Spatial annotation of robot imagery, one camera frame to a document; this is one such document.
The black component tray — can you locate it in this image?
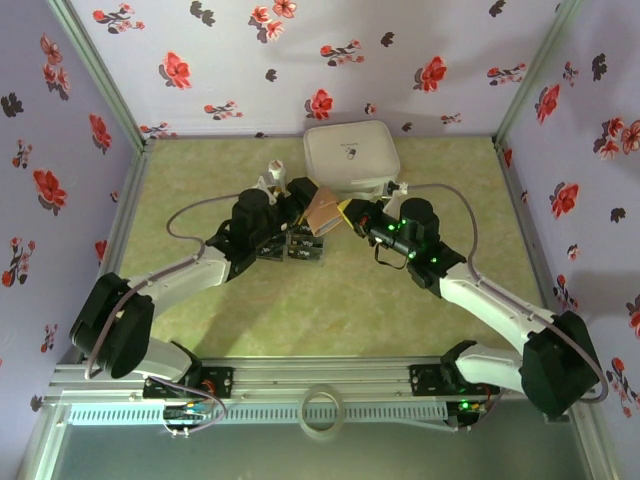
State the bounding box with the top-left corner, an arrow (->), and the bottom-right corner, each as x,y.
254,227 -> 327,266

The clear tape roll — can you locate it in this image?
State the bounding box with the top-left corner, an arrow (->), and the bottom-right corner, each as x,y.
298,384 -> 346,441

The white square storage box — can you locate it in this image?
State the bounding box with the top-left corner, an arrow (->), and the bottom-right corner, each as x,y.
303,118 -> 402,199

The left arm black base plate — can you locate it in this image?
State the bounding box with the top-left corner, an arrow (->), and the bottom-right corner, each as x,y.
143,366 -> 235,400

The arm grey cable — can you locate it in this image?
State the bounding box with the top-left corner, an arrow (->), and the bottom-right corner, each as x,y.
83,192 -> 266,381
394,182 -> 610,405

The aluminium side rail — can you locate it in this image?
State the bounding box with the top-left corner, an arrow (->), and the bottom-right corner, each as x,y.
74,139 -> 157,364
492,139 -> 576,359

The aluminium mounting rail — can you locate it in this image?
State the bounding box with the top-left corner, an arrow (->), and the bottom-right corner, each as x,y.
42,355 -> 599,407

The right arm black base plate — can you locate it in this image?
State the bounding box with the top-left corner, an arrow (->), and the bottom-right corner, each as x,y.
408,363 -> 501,397

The left arm grey cable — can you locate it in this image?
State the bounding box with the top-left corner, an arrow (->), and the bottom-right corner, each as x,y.
83,192 -> 266,381

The white slotted cable duct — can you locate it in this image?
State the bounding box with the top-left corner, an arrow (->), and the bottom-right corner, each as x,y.
67,402 -> 449,426

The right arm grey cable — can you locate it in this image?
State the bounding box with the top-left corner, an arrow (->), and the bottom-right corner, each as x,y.
394,182 -> 610,405

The aluminium corner post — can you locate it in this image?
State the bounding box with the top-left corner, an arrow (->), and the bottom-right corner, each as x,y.
45,0 -> 157,151
492,0 -> 586,151

